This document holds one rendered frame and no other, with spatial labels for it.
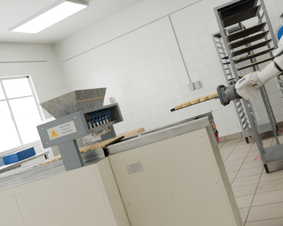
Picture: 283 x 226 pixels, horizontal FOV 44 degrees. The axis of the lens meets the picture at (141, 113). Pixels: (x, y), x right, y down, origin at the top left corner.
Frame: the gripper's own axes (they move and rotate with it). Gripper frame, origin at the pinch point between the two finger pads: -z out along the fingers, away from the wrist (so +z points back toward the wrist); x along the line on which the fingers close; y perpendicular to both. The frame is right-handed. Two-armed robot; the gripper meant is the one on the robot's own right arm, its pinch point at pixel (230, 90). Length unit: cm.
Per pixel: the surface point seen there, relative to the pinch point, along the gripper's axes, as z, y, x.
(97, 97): -75, -58, 26
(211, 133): -35.9, 11.2, -21.5
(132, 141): -75, -22, -12
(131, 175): -81, -26, -33
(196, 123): -43.2, 9.5, -12.1
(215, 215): -49, 6, -71
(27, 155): -89, -376, -9
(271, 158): 95, -76, -85
